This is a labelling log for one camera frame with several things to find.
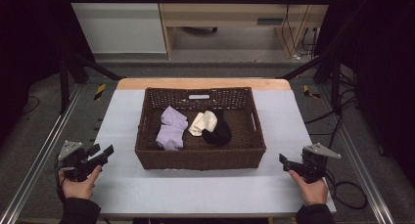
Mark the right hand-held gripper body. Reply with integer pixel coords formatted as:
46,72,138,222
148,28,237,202
283,143,343,184

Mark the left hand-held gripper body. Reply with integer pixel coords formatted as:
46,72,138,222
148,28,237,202
53,140,109,183

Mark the purple sock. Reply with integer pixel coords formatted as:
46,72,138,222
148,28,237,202
155,106,189,152

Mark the black sock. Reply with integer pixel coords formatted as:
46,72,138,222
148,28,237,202
201,109,233,147

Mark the cream sock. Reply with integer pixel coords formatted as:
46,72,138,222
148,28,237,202
188,110,218,137

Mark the brown woven basket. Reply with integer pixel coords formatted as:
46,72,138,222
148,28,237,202
134,86,267,171

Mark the person's left hand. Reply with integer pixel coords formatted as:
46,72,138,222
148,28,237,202
58,164,103,201

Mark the person's right hand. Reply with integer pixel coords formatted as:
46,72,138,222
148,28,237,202
288,169,329,206

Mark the light blue table mat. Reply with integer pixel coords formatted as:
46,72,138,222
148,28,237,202
87,88,338,216

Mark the yellow black floor tape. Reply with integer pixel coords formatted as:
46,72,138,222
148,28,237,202
302,84,322,100
93,83,108,102

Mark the white cabinet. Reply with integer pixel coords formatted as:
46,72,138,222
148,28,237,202
64,0,168,55

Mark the wooden desk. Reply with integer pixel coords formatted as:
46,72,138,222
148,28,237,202
156,0,336,60

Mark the aluminium rail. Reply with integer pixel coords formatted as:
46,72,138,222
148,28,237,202
317,86,395,224
0,84,84,224

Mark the black cable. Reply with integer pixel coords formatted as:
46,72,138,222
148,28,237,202
324,168,369,210

